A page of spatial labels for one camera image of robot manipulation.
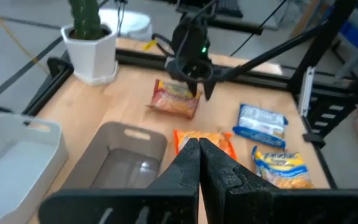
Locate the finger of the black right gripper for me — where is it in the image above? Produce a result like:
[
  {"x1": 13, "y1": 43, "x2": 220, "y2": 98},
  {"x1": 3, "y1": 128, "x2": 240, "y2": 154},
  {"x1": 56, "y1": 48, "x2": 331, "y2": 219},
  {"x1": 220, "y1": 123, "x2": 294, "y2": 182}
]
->
[
  {"x1": 203, "y1": 77, "x2": 218, "y2": 102},
  {"x1": 187, "y1": 80, "x2": 199, "y2": 98}
]

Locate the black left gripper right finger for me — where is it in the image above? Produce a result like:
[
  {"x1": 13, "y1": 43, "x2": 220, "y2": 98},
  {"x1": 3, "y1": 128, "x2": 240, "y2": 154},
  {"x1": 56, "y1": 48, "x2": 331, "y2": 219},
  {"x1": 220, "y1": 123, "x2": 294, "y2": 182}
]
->
[{"x1": 199, "y1": 138, "x2": 278, "y2": 224}]

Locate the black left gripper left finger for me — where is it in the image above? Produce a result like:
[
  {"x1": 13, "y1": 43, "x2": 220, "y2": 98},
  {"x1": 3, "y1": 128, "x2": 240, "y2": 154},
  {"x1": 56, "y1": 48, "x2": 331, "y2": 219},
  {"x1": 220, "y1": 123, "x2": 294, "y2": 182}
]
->
[{"x1": 147, "y1": 138, "x2": 201, "y2": 191}]

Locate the red Maruchan noodle packet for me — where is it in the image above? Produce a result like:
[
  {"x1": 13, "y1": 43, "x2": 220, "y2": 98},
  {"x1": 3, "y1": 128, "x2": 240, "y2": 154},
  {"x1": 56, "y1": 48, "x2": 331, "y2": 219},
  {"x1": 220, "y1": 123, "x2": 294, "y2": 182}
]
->
[{"x1": 146, "y1": 78, "x2": 203, "y2": 119}]

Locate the orange Maruchan noodle packet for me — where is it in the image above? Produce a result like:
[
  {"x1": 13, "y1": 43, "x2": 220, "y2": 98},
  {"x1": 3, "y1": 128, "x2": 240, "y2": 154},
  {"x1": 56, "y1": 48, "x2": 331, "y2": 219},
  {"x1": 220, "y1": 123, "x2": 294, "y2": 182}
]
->
[{"x1": 172, "y1": 129, "x2": 239, "y2": 161}]

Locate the blue yellow Maruchan noodle packet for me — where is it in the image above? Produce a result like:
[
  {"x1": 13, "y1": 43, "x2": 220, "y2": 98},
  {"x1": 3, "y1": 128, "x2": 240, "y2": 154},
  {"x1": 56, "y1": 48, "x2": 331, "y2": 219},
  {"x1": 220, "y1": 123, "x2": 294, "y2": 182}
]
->
[{"x1": 252, "y1": 145, "x2": 315, "y2": 190}]

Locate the blue white Maruchan noodle packet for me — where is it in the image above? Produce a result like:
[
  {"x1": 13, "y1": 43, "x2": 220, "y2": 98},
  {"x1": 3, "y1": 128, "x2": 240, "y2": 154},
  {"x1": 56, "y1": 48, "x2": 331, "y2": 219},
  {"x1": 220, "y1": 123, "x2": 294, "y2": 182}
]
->
[{"x1": 232, "y1": 103, "x2": 289, "y2": 150}]

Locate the white round container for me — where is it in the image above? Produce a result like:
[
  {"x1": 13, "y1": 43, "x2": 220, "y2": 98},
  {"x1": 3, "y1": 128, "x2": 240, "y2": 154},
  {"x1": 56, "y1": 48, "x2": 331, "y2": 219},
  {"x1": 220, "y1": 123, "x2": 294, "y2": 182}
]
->
[{"x1": 98, "y1": 8, "x2": 152, "y2": 42}]

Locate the grey plastic bin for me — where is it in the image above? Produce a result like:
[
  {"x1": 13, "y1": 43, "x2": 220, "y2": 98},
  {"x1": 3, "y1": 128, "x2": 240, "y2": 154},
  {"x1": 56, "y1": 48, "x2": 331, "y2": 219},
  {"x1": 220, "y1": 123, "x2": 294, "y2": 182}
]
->
[{"x1": 61, "y1": 121, "x2": 168, "y2": 190}]

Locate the white hexagonal plant pot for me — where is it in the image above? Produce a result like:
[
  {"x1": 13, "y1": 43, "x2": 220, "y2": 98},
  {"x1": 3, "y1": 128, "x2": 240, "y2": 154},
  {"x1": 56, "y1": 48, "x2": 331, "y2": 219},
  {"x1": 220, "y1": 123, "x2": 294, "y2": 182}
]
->
[{"x1": 60, "y1": 23, "x2": 119, "y2": 86}]

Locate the green cactus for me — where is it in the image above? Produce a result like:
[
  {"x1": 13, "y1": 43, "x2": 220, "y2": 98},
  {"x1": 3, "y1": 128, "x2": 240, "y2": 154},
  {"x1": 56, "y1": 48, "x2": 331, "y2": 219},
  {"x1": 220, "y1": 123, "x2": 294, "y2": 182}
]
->
[{"x1": 68, "y1": 0, "x2": 104, "y2": 40}]

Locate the white plastic bin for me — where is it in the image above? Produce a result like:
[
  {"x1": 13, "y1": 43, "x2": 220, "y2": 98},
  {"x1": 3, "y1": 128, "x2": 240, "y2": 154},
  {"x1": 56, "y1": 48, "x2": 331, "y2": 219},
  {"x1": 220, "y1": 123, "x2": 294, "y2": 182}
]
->
[{"x1": 0, "y1": 113, "x2": 70, "y2": 224}]

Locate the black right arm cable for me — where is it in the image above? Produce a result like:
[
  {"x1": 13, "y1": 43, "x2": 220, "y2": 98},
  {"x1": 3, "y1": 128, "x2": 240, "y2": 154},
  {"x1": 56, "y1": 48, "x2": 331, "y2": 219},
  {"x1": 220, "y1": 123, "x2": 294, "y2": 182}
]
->
[{"x1": 152, "y1": 32, "x2": 176, "y2": 59}]

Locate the yellow cable tag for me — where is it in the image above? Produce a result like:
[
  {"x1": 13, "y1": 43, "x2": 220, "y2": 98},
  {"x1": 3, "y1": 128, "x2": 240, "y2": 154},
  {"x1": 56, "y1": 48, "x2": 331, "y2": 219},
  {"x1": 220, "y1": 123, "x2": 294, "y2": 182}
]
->
[{"x1": 143, "y1": 38, "x2": 158, "y2": 51}]

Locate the white metal bracket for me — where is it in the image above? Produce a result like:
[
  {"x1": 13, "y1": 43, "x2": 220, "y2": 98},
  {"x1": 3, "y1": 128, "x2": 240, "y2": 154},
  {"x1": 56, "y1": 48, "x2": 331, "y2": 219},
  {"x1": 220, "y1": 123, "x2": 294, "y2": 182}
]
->
[{"x1": 299, "y1": 66, "x2": 316, "y2": 118}]

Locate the black rail clamp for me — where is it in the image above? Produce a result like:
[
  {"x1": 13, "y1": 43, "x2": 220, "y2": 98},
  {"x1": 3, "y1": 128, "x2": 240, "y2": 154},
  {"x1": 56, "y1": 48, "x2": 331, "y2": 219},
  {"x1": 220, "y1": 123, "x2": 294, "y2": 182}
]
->
[{"x1": 302, "y1": 133, "x2": 326, "y2": 149}]

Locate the black slotted mount plate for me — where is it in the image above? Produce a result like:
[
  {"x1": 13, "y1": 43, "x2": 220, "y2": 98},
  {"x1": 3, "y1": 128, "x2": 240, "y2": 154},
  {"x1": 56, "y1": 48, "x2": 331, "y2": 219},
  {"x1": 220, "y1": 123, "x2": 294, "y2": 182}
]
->
[{"x1": 308, "y1": 90, "x2": 358, "y2": 139}]

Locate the yellow hanging cable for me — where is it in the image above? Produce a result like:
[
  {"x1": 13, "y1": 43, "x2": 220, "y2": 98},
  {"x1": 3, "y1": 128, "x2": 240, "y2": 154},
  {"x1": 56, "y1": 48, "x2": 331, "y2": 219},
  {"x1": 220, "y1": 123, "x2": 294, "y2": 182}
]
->
[{"x1": 0, "y1": 0, "x2": 51, "y2": 75}]

